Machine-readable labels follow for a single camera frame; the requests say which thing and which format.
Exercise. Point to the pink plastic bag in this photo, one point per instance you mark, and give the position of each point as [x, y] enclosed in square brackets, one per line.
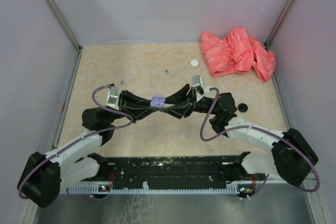
[238, 52]

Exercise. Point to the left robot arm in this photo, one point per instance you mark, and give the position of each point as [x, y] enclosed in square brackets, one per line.
[46, 175]

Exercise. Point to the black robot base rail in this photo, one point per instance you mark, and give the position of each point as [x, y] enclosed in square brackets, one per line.
[173, 172]

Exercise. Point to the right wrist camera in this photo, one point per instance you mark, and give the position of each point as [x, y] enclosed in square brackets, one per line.
[198, 82]

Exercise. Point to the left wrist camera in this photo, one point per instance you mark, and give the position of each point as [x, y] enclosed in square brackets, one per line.
[113, 97]

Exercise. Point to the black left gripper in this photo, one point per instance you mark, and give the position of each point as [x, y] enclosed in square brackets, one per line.
[137, 107]

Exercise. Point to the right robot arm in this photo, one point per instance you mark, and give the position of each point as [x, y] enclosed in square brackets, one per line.
[287, 153]

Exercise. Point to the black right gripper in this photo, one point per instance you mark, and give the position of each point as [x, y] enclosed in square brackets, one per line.
[184, 109]

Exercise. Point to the purple charging case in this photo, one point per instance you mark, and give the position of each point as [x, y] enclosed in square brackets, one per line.
[157, 101]

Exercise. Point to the black round charging case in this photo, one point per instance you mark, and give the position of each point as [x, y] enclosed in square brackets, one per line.
[242, 107]

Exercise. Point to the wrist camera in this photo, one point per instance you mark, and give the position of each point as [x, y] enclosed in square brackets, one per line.
[198, 82]
[113, 97]

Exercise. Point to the white round charging case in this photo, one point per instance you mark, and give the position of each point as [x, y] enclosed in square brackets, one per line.
[194, 63]

